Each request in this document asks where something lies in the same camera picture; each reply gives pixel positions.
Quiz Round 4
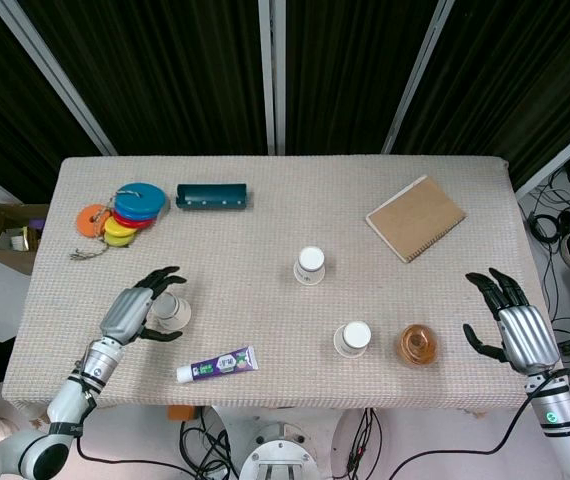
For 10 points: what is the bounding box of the yellow round disc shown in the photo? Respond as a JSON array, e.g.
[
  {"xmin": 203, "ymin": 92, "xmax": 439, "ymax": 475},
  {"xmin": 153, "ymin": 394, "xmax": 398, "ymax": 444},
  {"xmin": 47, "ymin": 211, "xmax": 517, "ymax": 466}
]
[{"xmin": 103, "ymin": 216, "xmax": 139, "ymax": 239}]

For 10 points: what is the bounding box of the orange round disc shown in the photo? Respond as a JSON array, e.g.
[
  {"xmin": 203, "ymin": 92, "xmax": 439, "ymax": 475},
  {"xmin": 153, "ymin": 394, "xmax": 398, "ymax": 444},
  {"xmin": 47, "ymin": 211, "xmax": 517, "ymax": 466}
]
[{"xmin": 75, "ymin": 203, "xmax": 115, "ymax": 235}]

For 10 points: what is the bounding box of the brown spiral notebook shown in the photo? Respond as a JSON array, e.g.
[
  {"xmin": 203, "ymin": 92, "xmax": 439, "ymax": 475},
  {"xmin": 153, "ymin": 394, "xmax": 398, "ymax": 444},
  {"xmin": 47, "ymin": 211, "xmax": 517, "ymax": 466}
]
[{"xmin": 365, "ymin": 174, "xmax": 467, "ymax": 264}]

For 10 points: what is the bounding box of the white paper cup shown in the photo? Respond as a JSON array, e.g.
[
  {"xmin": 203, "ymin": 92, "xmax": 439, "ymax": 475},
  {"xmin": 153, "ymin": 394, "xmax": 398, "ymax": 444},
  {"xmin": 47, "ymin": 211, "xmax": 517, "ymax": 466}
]
[
  {"xmin": 292, "ymin": 246, "xmax": 327, "ymax": 287},
  {"xmin": 150, "ymin": 292, "xmax": 192, "ymax": 332},
  {"xmin": 333, "ymin": 321, "xmax": 372, "ymax": 359}
]

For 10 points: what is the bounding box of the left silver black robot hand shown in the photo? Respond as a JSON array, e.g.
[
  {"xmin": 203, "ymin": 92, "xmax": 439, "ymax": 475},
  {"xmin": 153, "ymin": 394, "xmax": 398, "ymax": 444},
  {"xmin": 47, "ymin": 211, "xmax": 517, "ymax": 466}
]
[{"xmin": 98, "ymin": 266, "xmax": 189, "ymax": 347}]

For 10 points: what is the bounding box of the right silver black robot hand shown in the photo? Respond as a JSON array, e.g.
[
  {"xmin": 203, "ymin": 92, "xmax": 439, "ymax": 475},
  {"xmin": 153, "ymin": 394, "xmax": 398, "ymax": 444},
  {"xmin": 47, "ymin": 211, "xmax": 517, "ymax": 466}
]
[{"xmin": 462, "ymin": 268, "xmax": 562, "ymax": 374}]

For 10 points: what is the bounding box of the teal plastic holder tray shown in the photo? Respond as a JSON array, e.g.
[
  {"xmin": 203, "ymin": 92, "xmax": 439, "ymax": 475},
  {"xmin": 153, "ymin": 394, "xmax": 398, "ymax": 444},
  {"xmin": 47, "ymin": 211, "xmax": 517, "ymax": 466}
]
[{"xmin": 175, "ymin": 182, "xmax": 250, "ymax": 213}]

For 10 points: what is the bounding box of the amber glass jar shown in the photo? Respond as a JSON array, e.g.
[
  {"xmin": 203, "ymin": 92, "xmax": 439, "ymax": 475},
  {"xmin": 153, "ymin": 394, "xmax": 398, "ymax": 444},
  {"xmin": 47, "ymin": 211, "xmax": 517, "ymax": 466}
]
[{"xmin": 396, "ymin": 323, "xmax": 440, "ymax": 369}]

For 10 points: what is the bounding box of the black right hand cable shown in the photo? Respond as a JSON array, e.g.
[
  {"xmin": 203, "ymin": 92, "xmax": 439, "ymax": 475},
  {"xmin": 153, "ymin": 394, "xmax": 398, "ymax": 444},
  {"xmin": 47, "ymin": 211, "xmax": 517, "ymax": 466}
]
[{"xmin": 389, "ymin": 369, "xmax": 570, "ymax": 480}]

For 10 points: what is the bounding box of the beige woven tablecloth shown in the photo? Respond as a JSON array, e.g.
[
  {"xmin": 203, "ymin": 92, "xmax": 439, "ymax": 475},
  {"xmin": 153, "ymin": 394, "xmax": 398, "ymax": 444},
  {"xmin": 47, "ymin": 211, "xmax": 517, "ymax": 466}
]
[{"xmin": 0, "ymin": 155, "xmax": 556, "ymax": 414}]

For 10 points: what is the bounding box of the blue round disc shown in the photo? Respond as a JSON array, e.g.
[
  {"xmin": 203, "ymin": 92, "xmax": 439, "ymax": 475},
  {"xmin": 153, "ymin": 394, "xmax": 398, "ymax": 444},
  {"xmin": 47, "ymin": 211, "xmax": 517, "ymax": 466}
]
[{"xmin": 113, "ymin": 182, "xmax": 171, "ymax": 221}]

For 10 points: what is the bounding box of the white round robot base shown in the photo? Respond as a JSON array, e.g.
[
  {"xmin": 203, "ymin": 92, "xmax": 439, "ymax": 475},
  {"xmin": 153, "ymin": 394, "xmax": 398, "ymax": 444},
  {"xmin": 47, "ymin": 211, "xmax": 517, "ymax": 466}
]
[{"xmin": 238, "ymin": 419, "xmax": 319, "ymax": 480}]

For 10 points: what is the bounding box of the purple white toothpaste tube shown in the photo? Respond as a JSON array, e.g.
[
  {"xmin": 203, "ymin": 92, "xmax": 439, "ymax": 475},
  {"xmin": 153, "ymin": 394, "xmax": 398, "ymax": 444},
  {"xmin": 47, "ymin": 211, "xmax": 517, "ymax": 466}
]
[{"xmin": 175, "ymin": 345, "xmax": 259, "ymax": 384}]

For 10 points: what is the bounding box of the black floor cable bundle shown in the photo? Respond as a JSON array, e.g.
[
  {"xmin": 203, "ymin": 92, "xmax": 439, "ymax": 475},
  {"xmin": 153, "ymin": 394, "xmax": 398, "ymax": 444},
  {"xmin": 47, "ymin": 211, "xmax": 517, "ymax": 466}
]
[
  {"xmin": 178, "ymin": 418, "xmax": 240, "ymax": 480},
  {"xmin": 346, "ymin": 408, "xmax": 382, "ymax": 475},
  {"xmin": 528, "ymin": 167, "xmax": 570, "ymax": 246}
]

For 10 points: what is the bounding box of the white partition post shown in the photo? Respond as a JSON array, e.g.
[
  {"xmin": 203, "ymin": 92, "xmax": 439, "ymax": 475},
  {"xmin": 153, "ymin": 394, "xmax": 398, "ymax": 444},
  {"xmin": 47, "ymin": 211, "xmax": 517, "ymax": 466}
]
[
  {"xmin": 513, "ymin": 112, "xmax": 570, "ymax": 199},
  {"xmin": 381, "ymin": 0, "xmax": 459, "ymax": 155},
  {"xmin": 0, "ymin": 0, "xmax": 119, "ymax": 157},
  {"xmin": 257, "ymin": 0, "xmax": 287, "ymax": 155}
]

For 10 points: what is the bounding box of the red round disc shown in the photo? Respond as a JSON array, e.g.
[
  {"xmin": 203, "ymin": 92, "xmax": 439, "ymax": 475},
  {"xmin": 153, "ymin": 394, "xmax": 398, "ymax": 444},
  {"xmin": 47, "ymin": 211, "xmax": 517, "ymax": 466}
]
[{"xmin": 112, "ymin": 212, "xmax": 159, "ymax": 230}]

